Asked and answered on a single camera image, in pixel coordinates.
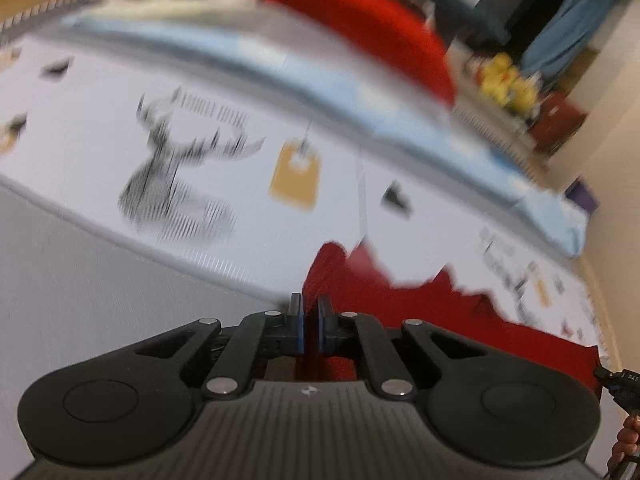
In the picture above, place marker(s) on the light blue quilt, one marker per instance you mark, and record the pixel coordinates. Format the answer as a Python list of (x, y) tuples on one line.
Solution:
[(350, 75)]

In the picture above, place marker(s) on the purple box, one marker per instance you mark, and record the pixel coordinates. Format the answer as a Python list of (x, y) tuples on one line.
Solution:
[(584, 196)]

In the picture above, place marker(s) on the person's right hand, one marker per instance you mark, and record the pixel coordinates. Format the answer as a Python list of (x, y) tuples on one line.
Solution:
[(627, 442)]

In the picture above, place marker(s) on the blue cloth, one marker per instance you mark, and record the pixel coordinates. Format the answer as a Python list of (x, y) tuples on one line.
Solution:
[(575, 25)]

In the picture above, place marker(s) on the printed white bedsheet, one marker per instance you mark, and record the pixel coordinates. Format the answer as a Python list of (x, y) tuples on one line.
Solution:
[(100, 125)]

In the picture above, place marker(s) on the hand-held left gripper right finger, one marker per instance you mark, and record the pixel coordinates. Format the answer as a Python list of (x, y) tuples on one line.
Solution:
[(323, 327)]

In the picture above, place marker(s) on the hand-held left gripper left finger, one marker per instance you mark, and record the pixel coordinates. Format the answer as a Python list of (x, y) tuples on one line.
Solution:
[(299, 327)]

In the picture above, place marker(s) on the red knitted sweater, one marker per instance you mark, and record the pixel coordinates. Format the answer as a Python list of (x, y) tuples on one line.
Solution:
[(450, 320)]

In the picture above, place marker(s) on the red pillow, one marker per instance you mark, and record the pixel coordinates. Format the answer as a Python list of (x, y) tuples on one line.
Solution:
[(380, 20)]

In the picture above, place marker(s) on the dark red box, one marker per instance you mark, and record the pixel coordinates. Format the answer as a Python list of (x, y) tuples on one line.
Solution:
[(557, 122)]

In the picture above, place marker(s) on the grey mattress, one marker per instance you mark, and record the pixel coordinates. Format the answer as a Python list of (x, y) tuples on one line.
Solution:
[(100, 285)]

